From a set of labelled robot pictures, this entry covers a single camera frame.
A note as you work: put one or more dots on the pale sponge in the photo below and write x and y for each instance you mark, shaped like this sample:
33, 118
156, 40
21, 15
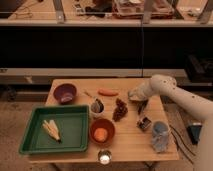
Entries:
136, 99

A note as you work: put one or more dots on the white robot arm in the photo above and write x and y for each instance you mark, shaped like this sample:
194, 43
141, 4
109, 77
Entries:
199, 107

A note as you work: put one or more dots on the orange carrot toy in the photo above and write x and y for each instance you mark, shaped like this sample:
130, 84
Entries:
105, 92

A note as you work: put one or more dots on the small tan stick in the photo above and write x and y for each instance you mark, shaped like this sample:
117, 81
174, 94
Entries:
88, 94

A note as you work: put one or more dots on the brown grape bunch toy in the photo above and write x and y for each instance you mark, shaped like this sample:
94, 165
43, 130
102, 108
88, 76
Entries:
120, 111

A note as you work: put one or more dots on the dark eggplant toy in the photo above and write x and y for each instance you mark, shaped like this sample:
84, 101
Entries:
142, 106

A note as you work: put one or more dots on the purple bowl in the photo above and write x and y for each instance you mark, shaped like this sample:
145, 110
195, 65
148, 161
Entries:
65, 93

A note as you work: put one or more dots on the orange bowl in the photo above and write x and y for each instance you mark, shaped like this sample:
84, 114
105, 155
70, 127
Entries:
102, 123

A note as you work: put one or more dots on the orange round fruit toy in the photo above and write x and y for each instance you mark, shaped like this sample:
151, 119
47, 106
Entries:
100, 134

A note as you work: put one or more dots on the green plastic tray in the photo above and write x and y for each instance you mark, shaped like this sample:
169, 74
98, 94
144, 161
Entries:
72, 122

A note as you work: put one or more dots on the baby corn toy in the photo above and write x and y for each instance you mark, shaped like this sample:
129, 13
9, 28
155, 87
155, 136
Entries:
52, 130

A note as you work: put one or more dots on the blue grey mug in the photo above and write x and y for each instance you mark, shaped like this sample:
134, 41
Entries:
160, 136

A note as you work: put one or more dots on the cluttered tray on shelf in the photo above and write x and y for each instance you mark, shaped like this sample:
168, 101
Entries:
135, 8

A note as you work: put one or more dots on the black box on right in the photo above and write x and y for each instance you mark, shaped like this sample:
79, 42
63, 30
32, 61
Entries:
199, 69

